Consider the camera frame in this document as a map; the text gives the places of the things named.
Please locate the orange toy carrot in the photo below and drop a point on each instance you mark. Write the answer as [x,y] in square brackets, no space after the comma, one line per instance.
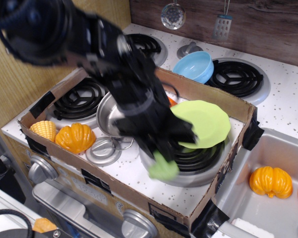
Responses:
[172,102]

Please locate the orange toy on floor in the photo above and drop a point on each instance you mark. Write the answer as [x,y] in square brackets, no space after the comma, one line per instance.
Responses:
[42,225]

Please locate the front left black burner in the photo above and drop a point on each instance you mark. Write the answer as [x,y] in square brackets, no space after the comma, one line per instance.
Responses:
[79,105]

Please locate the back right black burner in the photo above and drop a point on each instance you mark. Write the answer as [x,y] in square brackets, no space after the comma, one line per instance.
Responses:
[240,78]

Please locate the right silver oven knob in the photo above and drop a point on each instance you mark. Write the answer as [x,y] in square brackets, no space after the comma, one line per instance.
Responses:
[135,225]

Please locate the yellow toy corn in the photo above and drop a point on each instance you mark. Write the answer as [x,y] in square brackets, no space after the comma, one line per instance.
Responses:
[45,128]

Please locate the front right black burner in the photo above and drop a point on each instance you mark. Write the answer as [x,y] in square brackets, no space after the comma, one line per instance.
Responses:
[197,167]

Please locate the orange toy pumpkin in sink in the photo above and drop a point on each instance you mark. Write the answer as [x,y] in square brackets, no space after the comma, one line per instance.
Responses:
[271,182]

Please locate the silver back stovetop knob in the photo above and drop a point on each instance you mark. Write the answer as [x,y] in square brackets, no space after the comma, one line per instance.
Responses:
[188,49]

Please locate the left silver oven knob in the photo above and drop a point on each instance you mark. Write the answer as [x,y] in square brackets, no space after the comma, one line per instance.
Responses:
[41,170]

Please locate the silver oven door handle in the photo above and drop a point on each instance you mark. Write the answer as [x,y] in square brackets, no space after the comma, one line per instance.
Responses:
[88,219]

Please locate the back left black burner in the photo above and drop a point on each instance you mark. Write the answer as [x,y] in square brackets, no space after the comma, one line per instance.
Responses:
[151,46]

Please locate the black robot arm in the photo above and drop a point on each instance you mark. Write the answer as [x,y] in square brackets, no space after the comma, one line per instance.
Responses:
[56,32]

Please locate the green toy broccoli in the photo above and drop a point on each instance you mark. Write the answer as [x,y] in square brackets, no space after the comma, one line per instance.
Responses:
[162,169]

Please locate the stainless steel pot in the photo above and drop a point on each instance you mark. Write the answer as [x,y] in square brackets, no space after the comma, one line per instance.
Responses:
[106,116]

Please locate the silver oven knob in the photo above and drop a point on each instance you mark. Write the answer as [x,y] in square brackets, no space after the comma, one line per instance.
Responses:
[135,225]
[41,170]

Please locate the cardboard fence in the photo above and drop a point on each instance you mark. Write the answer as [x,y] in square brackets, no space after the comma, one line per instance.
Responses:
[125,184]

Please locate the green plastic plate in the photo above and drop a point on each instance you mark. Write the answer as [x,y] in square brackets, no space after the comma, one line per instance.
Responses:
[210,123]

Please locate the hanging silver strainer ladle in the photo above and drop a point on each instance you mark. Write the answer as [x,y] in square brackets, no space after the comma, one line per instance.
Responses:
[173,16]

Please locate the silver knob on stovetop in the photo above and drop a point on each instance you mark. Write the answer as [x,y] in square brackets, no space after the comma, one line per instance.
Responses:
[105,151]

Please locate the hanging silver spatula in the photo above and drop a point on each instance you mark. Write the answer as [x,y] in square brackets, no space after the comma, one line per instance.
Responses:
[222,24]

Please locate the silver sink basin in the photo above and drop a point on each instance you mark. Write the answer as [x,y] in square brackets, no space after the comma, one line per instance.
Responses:
[236,199]

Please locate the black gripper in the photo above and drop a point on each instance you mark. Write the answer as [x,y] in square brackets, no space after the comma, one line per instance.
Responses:
[149,119]

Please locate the orange toy pumpkin in fence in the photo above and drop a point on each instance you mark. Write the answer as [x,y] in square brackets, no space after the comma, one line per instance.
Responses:
[75,138]

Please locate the blue plastic bowl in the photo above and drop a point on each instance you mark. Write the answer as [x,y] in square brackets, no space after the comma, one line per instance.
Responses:
[197,66]

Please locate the black burner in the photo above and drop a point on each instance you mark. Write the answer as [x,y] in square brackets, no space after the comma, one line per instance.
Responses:
[79,105]
[240,78]
[151,46]
[197,167]

